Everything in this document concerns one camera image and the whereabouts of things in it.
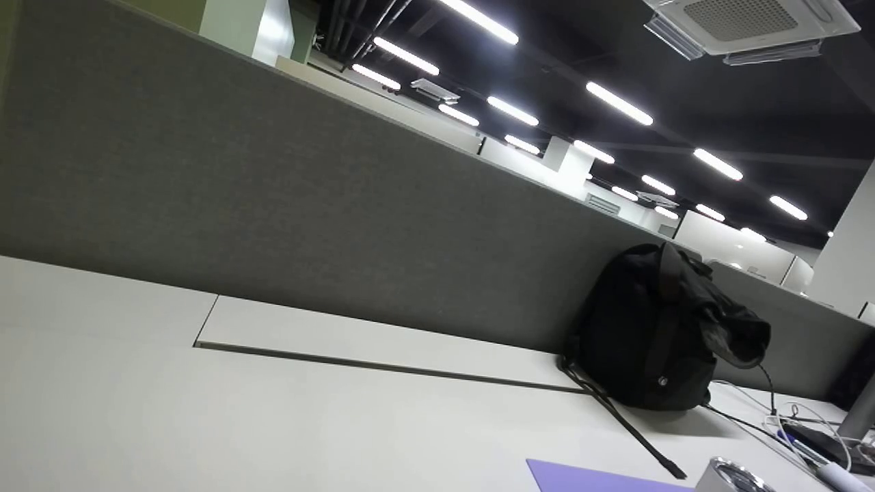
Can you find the long ceiling light strip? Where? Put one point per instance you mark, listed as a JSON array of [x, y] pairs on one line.
[[481, 21], [407, 55], [520, 144], [709, 212], [625, 193], [512, 111], [658, 185], [790, 208], [620, 103], [594, 152], [377, 78], [459, 117], [717, 166]]

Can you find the white cylindrical object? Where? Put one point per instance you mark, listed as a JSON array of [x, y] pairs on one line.
[[844, 476]]

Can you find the purple mat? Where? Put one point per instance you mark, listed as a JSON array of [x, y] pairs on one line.
[[584, 479]]

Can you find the white office cabinet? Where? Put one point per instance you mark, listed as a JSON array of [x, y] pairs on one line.
[[743, 250]]

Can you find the grey fabric desk partition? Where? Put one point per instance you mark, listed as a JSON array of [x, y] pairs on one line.
[[303, 219]]

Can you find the wide white column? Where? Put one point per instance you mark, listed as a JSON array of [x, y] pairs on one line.
[[851, 248]]

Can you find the grey monitor stand post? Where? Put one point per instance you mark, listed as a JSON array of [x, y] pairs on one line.
[[863, 412]]

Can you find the flat black desk device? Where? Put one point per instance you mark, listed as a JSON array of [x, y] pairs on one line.
[[817, 440]]

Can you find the white ceiling air conditioner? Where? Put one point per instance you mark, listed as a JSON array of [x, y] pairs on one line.
[[749, 24]]

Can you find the black backpack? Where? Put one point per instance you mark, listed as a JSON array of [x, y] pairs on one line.
[[645, 338]]

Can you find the white square pillar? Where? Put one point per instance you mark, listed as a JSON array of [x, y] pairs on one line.
[[247, 28]]

